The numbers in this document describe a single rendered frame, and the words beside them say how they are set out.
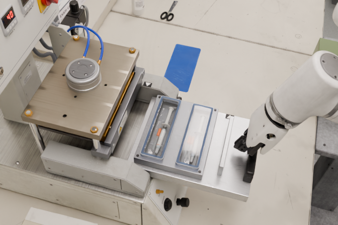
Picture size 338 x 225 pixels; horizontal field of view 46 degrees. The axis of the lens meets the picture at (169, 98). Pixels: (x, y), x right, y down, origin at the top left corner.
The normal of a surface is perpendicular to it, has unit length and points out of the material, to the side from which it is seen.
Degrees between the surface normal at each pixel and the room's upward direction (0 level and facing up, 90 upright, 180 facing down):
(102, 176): 90
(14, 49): 90
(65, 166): 90
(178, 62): 0
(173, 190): 65
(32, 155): 0
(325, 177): 90
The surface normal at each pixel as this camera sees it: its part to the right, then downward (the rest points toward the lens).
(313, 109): -0.07, 0.83
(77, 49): 0.04, -0.63
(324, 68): 0.20, -0.48
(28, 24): 0.96, 0.22
